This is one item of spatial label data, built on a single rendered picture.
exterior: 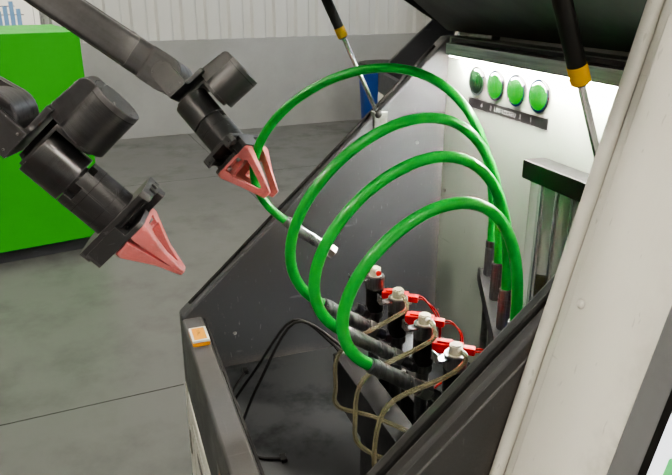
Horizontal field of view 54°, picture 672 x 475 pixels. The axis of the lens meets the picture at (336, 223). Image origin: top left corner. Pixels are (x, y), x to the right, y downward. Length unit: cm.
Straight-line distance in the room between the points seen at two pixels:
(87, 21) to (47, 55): 294
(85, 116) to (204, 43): 677
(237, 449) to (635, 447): 54
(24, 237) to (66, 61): 105
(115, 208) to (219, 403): 41
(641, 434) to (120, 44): 90
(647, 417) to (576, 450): 9
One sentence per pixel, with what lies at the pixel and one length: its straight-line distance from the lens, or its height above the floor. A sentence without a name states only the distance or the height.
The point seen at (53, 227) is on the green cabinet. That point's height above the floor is 18.
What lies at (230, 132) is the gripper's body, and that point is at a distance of 104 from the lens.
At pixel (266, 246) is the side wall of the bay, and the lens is 127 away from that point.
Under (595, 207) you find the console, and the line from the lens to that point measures 66.
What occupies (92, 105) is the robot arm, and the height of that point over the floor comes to 143.
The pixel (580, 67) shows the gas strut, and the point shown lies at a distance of 67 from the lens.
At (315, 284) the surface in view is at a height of 121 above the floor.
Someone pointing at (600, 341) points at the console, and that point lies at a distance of 63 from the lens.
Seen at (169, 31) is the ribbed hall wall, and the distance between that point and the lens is 741.
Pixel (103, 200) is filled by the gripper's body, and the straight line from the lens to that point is 74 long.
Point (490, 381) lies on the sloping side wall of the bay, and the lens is 71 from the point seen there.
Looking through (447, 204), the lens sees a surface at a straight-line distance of 71.
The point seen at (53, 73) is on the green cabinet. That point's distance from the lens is 412.
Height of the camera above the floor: 154
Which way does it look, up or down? 20 degrees down
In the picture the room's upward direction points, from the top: straight up
